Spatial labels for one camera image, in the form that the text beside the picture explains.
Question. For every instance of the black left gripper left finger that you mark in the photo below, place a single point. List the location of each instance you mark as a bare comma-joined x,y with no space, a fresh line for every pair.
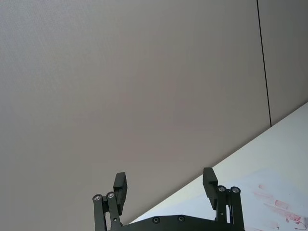
119,192

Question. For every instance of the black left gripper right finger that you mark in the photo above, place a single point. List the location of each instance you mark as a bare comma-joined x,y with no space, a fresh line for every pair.
209,190

